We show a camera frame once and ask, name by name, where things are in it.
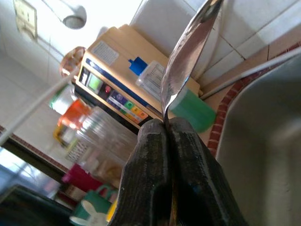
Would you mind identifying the translucent brown ring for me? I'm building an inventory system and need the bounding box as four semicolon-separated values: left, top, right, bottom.
60;46;87;77

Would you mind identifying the patterned bowl green lid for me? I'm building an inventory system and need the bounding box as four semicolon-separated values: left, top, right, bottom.
48;83;79;116

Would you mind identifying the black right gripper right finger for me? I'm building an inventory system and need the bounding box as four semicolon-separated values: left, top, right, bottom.
168;117;247;226

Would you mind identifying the black round appliance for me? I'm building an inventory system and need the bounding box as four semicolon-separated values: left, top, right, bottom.
0;185;73;226

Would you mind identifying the stainless steel sink basin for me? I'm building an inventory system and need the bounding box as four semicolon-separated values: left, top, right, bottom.
214;55;301;226

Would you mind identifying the steel spoon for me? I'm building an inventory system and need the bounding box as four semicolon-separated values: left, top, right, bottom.
160;0;224;129

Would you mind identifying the white hose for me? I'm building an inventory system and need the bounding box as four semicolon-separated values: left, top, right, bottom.
0;65;82;147

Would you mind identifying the yellow plastic bowl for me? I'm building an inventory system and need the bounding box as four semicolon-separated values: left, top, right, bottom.
105;199;119;223

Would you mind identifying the beige water purifier appliance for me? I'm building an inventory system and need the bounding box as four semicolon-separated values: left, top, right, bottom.
74;24;203;129

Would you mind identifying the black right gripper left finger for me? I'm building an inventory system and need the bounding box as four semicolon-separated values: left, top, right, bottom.
110;118;174;226

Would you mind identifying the beige wall switch plate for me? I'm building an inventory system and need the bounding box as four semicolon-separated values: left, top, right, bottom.
13;0;38;42

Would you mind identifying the teal bunny mug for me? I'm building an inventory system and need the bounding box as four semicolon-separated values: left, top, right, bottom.
69;184;119;226

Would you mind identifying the hanging steel faucet spout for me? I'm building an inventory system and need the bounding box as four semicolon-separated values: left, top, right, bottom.
43;0;87;31

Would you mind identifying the clear jar pink lid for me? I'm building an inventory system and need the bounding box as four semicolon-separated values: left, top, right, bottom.
61;157;125;196

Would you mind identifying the blue cap dish soap bottle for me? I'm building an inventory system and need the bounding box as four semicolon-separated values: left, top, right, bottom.
127;56;217;134

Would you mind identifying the clear pitcher orange lid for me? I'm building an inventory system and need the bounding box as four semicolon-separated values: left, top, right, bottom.
57;98;142;188

